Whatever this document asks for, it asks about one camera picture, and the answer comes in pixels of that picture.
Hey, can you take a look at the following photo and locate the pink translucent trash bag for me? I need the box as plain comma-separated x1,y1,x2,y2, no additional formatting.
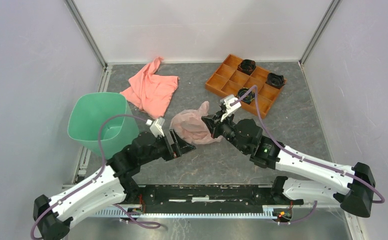
170,101,223,145

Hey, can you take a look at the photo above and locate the aluminium corner post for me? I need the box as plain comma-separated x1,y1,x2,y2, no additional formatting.
299,0,342,67
64,0,108,69

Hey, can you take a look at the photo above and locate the dark red rolled tie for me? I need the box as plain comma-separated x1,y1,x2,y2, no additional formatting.
237,59,256,76

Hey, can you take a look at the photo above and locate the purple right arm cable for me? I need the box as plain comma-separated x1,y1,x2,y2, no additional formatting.
230,85,386,226

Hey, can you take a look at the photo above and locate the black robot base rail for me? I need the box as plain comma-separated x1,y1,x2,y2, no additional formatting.
121,176,304,222

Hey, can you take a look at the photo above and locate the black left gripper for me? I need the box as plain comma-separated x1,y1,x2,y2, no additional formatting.
139,128,195,165

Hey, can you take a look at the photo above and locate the right aluminium corner post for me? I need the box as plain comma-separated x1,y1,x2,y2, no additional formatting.
299,0,342,67

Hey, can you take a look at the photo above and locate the salmon pink cloth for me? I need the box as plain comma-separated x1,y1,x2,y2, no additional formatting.
120,56,179,119

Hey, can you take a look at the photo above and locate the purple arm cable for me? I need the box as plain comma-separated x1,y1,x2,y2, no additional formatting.
30,114,161,240
230,85,386,226

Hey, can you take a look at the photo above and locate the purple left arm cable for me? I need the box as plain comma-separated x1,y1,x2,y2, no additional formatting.
30,114,161,240

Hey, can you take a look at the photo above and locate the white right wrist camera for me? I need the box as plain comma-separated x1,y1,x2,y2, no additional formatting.
220,94,241,122

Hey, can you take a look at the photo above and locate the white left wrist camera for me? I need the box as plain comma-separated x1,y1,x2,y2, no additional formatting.
146,117,165,138

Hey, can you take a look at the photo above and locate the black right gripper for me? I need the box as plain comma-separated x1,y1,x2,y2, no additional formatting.
201,109,249,155

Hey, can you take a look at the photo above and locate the black brown rolled tie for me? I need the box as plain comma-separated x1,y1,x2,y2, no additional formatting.
266,72,285,89

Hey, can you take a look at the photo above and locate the green plastic trash bin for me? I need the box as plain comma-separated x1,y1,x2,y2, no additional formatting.
67,92,139,160

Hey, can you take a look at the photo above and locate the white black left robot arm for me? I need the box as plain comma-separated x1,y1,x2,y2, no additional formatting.
31,130,195,240

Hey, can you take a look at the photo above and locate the left aluminium corner post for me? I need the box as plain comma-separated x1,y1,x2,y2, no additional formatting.
64,0,108,69

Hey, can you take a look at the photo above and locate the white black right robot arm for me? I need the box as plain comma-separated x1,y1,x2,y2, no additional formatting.
201,111,376,218

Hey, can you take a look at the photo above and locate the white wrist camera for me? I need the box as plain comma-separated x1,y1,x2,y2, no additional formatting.
146,117,165,138
220,94,241,122

